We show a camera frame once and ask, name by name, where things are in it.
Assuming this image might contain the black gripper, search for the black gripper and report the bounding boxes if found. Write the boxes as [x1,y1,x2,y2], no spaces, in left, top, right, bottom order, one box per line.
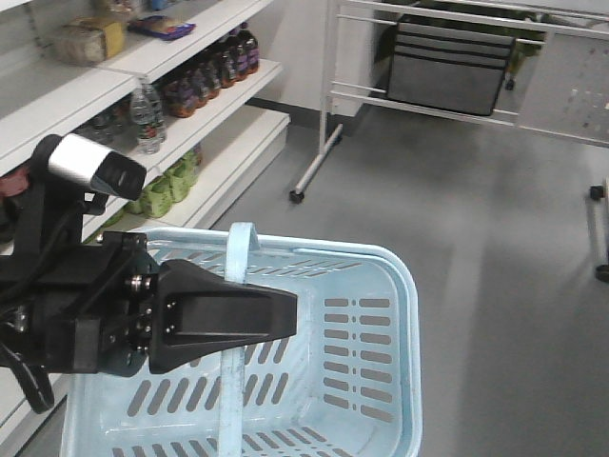
[1,231,298,377]

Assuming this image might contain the light blue plastic basket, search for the light blue plastic basket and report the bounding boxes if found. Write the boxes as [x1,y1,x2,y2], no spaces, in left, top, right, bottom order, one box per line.
[60,223,423,456]

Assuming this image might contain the clear water bottle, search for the clear water bottle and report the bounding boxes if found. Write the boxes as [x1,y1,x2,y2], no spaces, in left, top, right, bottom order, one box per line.
[129,84,167,154]

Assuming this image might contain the white metal shelving unit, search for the white metal shelving unit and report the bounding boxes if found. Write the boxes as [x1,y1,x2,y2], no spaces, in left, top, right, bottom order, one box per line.
[0,0,292,457]

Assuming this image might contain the white rolling rack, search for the white rolling rack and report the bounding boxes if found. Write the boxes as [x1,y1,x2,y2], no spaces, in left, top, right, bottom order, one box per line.
[288,0,609,283]

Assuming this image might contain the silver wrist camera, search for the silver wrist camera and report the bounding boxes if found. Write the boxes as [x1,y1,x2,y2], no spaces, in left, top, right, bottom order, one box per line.
[29,133,147,201]

